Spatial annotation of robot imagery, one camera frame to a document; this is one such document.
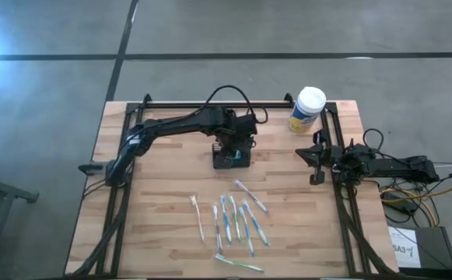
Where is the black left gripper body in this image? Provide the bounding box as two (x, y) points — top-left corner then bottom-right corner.
(211, 109), (259, 149)

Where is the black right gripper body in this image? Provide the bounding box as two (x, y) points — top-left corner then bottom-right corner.
(310, 130), (345, 186)

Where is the green toothbrush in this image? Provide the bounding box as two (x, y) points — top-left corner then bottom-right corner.
(227, 194), (244, 244)
(214, 253), (265, 273)

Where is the white pink toothbrush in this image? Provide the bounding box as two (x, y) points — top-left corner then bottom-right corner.
(189, 195), (207, 246)

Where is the purple toothbrush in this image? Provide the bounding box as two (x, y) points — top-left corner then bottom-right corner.
(212, 205), (223, 254)

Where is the yellow blue wipes canister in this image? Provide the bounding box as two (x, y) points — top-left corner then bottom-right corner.
(289, 86), (327, 135)

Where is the black power adapter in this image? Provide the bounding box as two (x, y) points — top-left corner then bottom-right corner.
(383, 192), (419, 215)

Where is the white paper label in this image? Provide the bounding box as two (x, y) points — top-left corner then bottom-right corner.
(388, 227), (422, 268)

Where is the dark grey computer case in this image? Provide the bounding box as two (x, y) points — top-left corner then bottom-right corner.
(387, 226), (452, 270)

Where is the black metal stand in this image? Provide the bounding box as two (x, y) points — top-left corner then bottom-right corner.
(0, 170), (40, 280)

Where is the black aluminium extrusion frame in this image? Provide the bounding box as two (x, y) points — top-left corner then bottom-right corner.
(65, 93), (400, 279)

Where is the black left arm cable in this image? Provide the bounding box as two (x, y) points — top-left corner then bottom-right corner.
(204, 84), (269, 125)

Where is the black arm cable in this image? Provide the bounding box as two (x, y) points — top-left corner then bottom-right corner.
(361, 127), (429, 164)
(204, 84), (269, 125)

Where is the black wire caddy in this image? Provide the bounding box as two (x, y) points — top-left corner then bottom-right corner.
(212, 142), (252, 170)

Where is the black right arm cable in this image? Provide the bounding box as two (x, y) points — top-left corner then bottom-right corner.
(361, 127), (429, 164)

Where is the yellow cable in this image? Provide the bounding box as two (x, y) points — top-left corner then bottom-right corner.
(380, 187), (452, 229)

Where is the black table-edge bracket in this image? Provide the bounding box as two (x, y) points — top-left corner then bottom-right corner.
(78, 162), (108, 175)

